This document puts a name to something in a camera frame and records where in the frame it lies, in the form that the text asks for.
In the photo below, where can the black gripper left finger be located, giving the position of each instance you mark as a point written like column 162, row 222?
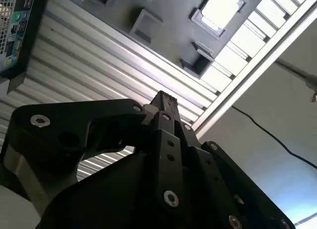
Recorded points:
column 74, row 120

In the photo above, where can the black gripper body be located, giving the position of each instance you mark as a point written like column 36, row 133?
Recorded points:
column 111, row 201

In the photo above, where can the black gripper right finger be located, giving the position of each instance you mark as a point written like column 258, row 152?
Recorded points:
column 223, row 169

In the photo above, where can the silver square CPU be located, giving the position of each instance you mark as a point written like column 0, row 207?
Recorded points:
column 220, row 9

